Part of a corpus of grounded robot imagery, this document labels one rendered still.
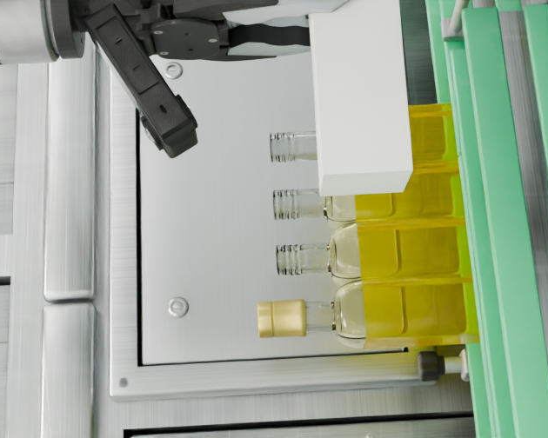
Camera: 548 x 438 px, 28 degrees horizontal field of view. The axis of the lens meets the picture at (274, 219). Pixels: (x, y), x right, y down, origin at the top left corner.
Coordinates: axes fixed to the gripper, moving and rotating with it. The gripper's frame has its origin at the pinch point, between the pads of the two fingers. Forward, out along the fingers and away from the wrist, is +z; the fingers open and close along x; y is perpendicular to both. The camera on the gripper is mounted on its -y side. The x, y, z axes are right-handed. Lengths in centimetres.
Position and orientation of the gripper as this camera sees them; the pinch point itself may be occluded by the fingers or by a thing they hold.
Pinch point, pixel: (337, 22)
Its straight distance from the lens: 79.8
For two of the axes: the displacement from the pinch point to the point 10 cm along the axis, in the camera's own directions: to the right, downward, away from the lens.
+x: 0.1, 2.2, 9.8
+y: -0.5, -9.7, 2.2
